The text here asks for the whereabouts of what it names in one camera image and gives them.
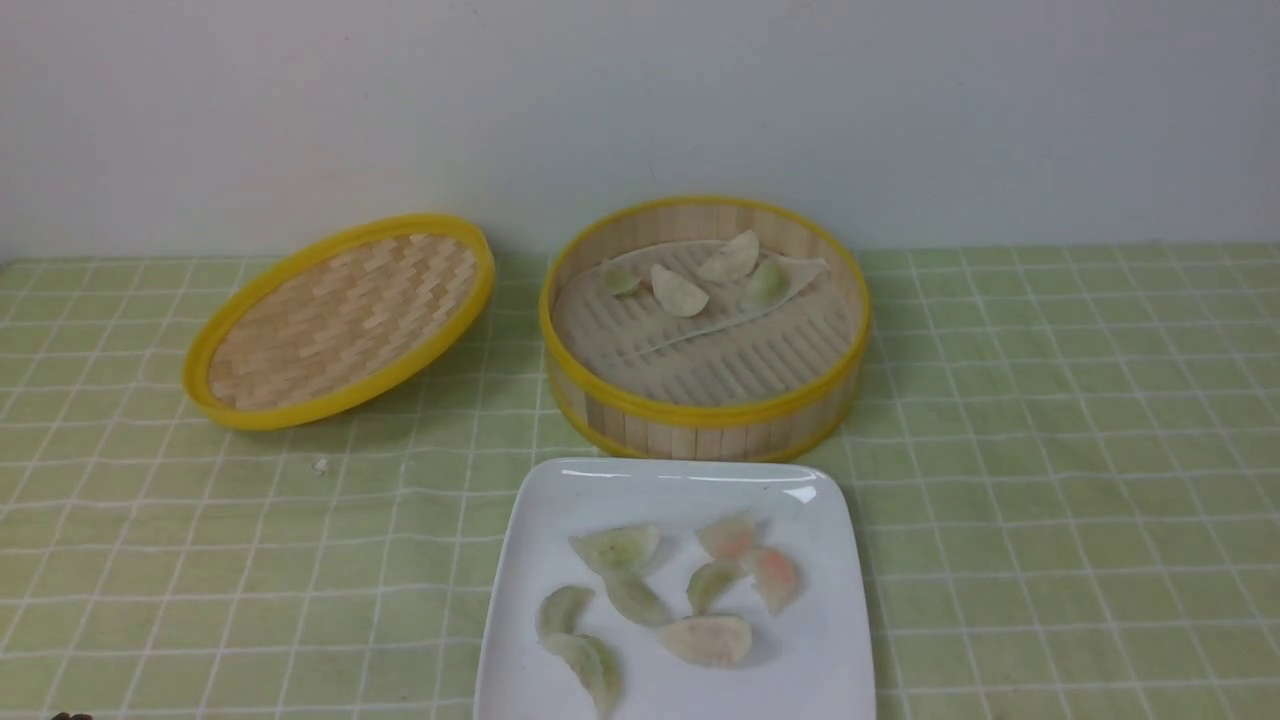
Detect pink orange dumpling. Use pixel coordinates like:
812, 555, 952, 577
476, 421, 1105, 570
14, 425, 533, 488
695, 511, 756, 562

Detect green top dumpling on plate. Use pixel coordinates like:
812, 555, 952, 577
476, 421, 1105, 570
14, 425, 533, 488
568, 524, 662, 575

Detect white square plate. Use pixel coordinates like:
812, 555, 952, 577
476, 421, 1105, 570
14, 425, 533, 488
474, 457, 877, 719

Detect pink right dumpling on plate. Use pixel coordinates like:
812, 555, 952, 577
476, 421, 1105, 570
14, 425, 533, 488
742, 546, 799, 616

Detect pale large dumpling on plate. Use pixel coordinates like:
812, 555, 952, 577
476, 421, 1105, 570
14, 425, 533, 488
658, 612, 754, 667

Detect green bottom dumpling on plate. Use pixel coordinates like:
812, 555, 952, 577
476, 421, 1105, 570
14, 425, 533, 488
541, 633, 623, 719

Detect pale white dumpling in steamer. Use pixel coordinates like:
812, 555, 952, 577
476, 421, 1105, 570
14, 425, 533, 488
650, 264, 710, 318

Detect yellow rimmed bamboo steamer basket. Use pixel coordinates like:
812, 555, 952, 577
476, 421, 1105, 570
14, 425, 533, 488
538, 196, 870, 462

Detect small green dumpling in steamer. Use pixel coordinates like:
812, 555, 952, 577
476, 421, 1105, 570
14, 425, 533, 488
600, 261, 644, 297

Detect pale upper dumpling in steamer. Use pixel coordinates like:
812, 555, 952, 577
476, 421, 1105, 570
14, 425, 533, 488
698, 231, 760, 284

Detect yellow rimmed bamboo steamer lid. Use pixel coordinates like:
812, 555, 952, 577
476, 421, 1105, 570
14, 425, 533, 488
182, 214, 497, 430

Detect green checked tablecloth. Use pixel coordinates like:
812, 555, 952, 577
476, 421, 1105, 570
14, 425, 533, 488
1, 245, 1279, 719

